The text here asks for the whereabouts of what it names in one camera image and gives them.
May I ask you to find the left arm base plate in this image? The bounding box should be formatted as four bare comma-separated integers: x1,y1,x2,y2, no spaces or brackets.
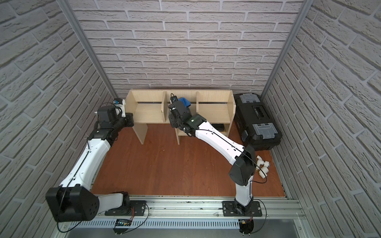
105,200,146,217

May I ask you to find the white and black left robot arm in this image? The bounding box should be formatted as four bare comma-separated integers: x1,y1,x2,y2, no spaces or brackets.
45,98,134,223

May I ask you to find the light wooden bookshelf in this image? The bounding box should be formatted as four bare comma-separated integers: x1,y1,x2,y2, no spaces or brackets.
125,89,236,144

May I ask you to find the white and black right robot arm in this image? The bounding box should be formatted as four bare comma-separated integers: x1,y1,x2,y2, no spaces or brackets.
168,96,256,216

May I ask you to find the black round connector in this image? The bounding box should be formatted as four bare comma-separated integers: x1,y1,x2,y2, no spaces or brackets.
239,219,254,235

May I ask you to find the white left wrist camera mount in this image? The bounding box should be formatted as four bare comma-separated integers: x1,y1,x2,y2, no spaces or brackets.
113,98,126,118

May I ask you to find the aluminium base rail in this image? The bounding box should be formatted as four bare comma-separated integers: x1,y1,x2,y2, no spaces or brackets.
59,196,305,234

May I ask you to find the small green circuit board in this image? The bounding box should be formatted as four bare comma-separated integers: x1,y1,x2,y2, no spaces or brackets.
115,219,133,228

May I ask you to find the black plastic toolbox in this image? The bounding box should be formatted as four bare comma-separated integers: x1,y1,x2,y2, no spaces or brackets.
234,93,282,151

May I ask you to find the black book with gold lettering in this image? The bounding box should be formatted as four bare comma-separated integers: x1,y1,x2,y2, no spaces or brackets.
211,124,225,131

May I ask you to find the blue and grey microfibre cloth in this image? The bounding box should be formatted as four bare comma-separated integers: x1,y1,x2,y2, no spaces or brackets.
179,97,191,108

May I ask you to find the white plastic pipe fitting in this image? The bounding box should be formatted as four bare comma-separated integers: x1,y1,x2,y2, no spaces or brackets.
256,155,270,179

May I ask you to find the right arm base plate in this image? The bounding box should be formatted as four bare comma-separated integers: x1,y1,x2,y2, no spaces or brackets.
222,200,263,217

